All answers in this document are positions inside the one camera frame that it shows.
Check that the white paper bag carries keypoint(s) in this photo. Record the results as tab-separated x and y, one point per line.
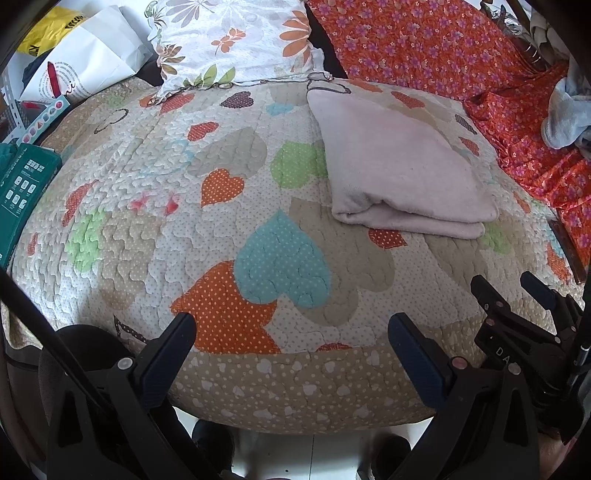
92	55

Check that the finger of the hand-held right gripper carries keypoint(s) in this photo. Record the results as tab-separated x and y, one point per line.
540	290
489	295

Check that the green flat package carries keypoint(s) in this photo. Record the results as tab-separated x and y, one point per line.
23	194

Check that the yellow plastic bag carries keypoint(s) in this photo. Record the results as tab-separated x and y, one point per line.
46	32

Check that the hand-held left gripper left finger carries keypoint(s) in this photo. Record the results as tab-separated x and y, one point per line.
161	364

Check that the pink printed garment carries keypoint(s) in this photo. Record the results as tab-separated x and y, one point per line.
397	161

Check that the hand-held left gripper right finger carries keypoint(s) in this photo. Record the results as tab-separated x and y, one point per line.
415	360

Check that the white floral pillow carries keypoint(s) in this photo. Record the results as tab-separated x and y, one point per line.
231	32

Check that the grey blue cloth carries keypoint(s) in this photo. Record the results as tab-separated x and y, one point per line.
563	115

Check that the heart pattern quilt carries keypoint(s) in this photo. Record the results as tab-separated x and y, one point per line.
286	277

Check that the long heart print box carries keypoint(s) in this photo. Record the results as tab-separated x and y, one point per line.
41	122

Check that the orange floral cloth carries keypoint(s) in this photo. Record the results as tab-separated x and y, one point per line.
415	41

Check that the brown wooden board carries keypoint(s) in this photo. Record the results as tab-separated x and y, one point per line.
570	254

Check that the dark round object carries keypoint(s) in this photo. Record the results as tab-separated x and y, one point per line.
87	341

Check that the person's right forearm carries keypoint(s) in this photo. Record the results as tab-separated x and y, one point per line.
551	454

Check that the black shoe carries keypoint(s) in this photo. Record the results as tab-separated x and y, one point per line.
390	457
212	447

